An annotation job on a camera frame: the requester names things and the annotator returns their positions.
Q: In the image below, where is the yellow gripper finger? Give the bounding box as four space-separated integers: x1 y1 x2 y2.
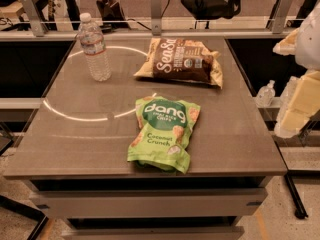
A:
273 29 299 56
274 70 320 138

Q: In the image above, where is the brown Sensible chip bag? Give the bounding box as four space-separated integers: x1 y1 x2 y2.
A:
134 38 223 88

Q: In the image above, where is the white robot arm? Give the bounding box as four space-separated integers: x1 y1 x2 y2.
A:
273 5 320 138

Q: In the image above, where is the green Dang chip bag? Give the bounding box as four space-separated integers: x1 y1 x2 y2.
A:
127 96 201 174

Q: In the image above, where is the clear sanitizer bottle right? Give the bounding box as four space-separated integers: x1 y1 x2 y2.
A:
280 76 298 103

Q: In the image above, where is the clear sanitizer bottle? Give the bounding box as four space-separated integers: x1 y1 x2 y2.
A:
256 80 275 107
280 76 298 103

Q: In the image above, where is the clear sanitizer bottle left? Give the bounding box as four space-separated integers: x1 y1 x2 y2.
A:
256 80 275 107

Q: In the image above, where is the black office chair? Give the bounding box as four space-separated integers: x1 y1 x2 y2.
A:
180 0 241 20

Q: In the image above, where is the clear plastic water bottle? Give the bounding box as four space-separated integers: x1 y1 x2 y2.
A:
77 13 111 82

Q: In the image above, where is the metal bracket right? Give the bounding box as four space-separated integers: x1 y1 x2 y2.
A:
269 0 293 34

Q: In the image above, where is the metal bracket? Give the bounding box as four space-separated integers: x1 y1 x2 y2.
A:
269 0 293 34
20 0 47 37
151 0 162 36

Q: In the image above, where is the metal bracket centre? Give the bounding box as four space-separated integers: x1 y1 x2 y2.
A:
151 0 162 36

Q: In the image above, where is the metal bracket left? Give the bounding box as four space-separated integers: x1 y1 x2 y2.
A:
20 0 47 37

